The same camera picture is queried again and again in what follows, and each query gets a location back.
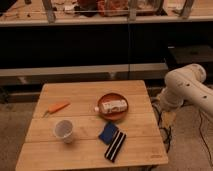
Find brown round plate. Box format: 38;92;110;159
94;93;129;121

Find wooden folding table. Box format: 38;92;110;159
16;80;168;171

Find blue sponge block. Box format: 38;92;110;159
98;122;118;145

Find long metal shelf bench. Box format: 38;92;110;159
0;63;168;84

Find black box on shelf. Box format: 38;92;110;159
165;45;213;74

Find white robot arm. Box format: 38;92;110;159
159;64;213;118

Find black white striped block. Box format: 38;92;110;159
104;131;126;162

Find black floor cables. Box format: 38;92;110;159
151;96;213;164

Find orange carrot toy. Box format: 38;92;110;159
43;102;69;116

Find white plastic bottle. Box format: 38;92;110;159
94;100;128;115

